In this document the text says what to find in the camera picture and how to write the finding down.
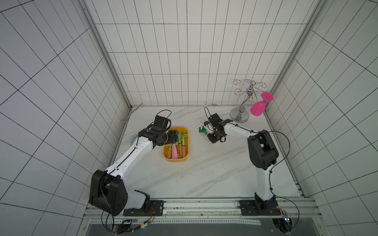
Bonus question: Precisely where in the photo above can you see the aluminium front rail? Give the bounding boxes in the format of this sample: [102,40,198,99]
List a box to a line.
[84,197,321,219]

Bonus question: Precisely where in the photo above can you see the green rake wooden handle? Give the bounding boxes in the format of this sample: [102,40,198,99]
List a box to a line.
[167,146,172,159]

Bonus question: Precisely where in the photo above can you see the yellow plastic storage box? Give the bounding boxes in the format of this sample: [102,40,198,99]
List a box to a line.
[163,126,189,162]

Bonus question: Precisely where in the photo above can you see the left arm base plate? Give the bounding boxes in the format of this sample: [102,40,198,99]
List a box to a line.
[123,200,164,216]

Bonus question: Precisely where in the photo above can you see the pink plastic wine glass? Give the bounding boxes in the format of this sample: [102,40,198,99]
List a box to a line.
[250,92,274,117]

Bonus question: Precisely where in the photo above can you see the silver wine glass rack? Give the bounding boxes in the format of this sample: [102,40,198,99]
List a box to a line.
[230,79,267,124]

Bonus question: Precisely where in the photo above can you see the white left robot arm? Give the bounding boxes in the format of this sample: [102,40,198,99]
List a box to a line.
[89,115,178,216]

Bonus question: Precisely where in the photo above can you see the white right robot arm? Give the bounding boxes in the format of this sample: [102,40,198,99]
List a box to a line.
[204,113,279,215]

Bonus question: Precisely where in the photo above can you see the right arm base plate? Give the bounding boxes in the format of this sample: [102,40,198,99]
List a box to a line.
[238,200,281,216]

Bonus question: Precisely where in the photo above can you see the green tool wooden handle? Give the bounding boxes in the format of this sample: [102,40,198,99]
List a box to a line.
[179,132,188,158]

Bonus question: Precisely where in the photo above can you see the blue yellow patterned plate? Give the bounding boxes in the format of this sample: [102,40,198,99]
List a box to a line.
[130,133,139,146]

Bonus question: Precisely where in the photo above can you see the dark green small rake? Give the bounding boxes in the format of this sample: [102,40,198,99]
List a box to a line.
[198,126,208,135]

